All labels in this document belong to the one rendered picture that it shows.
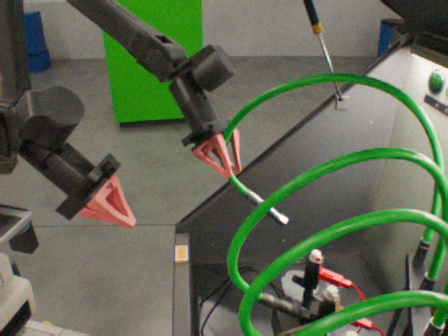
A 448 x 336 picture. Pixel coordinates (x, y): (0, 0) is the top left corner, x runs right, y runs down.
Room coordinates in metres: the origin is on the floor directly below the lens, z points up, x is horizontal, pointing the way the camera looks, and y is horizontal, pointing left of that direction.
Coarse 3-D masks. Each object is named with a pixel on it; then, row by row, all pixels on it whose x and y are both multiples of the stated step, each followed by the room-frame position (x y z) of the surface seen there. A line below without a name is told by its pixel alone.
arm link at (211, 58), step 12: (204, 48) 0.64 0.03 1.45; (216, 48) 0.65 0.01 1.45; (156, 60) 0.65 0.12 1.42; (192, 60) 0.65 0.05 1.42; (204, 60) 0.64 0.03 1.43; (216, 60) 0.62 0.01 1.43; (228, 60) 0.65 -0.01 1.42; (156, 72) 0.65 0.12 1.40; (168, 72) 0.64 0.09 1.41; (180, 72) 0.67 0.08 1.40; (204, 72) 0.63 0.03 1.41; (216, 72) 0.62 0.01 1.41; (228, 72) 0.62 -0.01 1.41; (204, 84) 0.62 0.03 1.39; (216, 84) 0.63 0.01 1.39
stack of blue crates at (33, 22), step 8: (32, 16) 5.92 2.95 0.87; (40, 16) 6.25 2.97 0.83; (32, 24) 5.87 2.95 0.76; (40, 24) 6.17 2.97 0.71; (32, 32) 5.87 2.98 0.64; (40, 32) 6.10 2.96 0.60; (32, 40) 5.82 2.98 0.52; (40, 40) 6.03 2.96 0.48; (32, 48) 5.82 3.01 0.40; (40, 48) 5.96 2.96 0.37; (32, 56) 5.85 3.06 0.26; (40, 56) 5.91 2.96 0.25; (48, 56) 6.19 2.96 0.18; (32, 64) 5.85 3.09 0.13; (40, 64) 5.85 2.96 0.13; (48, 64) 6.13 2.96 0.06; (32, 72) 5.85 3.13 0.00
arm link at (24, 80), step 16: (0, 0) 0.82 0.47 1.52; (16, 0) 0.84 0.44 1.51; (0, 16) 0.82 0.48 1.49; (16, 16) 0.83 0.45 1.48; (0, 32) 0.81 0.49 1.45; (16, 32) 0.82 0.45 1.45; (0, 48) 0.81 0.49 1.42; (16, 48) 0.81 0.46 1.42; (0, 64) 0.81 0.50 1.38; (16, 64) 0.80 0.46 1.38; (16, 80) 0.79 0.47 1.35; (16, 96) 0.78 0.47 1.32
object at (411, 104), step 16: (304, 80) 0.54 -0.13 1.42; (320, 80) 0.53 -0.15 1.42; (336, 80) 0.52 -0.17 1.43; (352, 80) 0.52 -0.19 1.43; (368, 80) 0.51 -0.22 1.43; (272, 96) 0.55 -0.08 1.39; (400, 96) 0.50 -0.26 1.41; (240, 112) 0.57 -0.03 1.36; (416, 112) 0.49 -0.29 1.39; (432, 128) 0.48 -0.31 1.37; (432, 144) 0.48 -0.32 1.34; (432, 208) 0.47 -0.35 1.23
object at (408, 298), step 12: (372, 300) 0.21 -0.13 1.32; (384, 300) 0.21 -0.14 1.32; (396, 300) 0.21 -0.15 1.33; (408, 300) 0.21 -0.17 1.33; (420, 300) 0.21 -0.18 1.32; (432, 300) 0.21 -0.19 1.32; (444, 300) 0.21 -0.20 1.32; (336, 312) 0.21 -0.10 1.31; (348, 312) 0.21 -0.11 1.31; (360, 312) 0.20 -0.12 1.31; (372, 312) 0.20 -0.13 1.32; (312, 324) 0.21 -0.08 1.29; (324, 324) 0.20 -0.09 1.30; (336, 324) 0.20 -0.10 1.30
